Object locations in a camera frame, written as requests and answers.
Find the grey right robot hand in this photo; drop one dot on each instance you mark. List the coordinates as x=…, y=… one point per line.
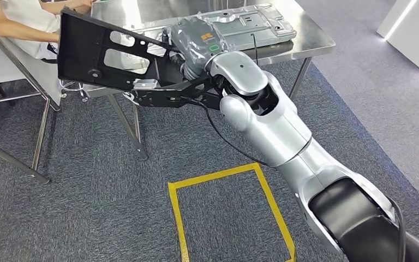
x=195, y=39

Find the black plastic panel part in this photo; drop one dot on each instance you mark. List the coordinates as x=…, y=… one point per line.
x=79, y=47

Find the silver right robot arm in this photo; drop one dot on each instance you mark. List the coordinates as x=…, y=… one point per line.
x=271, y=134

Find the stainless steel workbench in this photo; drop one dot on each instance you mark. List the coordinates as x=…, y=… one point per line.
x=314, y=39

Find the grey stamped metal plate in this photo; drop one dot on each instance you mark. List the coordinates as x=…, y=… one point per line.
x=260, y=25

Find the grey table with steel legs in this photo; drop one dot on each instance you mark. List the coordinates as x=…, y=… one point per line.
x=32, y=68

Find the person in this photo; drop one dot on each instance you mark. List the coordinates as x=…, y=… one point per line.
x=21, y=21

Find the white display plinth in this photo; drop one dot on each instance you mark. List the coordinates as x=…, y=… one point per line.
x=412, y=29

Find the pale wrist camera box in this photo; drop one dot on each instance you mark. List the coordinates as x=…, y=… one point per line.
x=145, y=84

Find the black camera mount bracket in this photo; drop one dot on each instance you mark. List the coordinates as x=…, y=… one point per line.
x=159, y=98

